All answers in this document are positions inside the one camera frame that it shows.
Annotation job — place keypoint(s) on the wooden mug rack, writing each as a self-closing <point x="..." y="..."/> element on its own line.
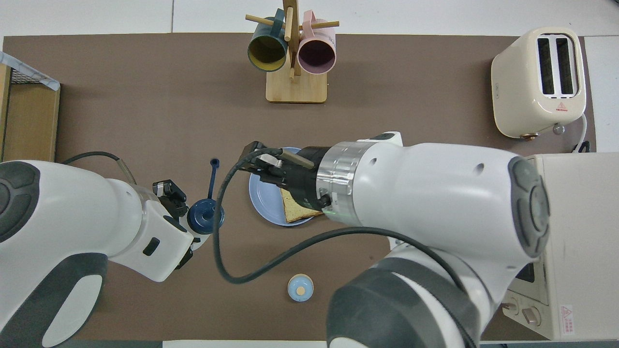
<point x="295" y="89"/>

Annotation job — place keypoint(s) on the blue round plate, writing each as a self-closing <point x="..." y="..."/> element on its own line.
<point x="266" y="203"/>

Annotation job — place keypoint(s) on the white patterned cloth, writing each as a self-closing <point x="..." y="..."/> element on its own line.
<point x="29" y="72"/>

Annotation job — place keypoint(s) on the brown table mat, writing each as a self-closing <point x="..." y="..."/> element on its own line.
<point x="411" y="96"/>

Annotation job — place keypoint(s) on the toasted bread slice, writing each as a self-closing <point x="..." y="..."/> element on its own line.
<point x="300" y="211"/>

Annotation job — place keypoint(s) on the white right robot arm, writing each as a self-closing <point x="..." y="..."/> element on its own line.
<point x="435" y="193"/>

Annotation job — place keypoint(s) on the teal mug yellow inside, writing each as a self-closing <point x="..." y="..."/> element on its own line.
<point x="267" y="50"/>

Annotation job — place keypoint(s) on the cream two-slot toaster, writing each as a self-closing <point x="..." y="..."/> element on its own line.
<point x="527" y="92"/>

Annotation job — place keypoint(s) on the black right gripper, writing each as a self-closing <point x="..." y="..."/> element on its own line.
<point x="302" y="179"/>

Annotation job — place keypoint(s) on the cream toaster oven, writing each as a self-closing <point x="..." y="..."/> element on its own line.
<point x="580" y="217"/>

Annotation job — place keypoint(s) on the translucent seasoning bottle navy cap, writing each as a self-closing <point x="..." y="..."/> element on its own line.
<point x="205" y="217"/>

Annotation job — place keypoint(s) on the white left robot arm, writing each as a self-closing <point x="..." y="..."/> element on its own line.
<point x="58" y="217"/>

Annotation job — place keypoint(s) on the small blue dome wooden knob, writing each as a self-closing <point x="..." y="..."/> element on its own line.
<point x="300" y="288"/>

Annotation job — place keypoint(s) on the pink mug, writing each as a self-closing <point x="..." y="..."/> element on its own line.
<point x="316" y="55"/>

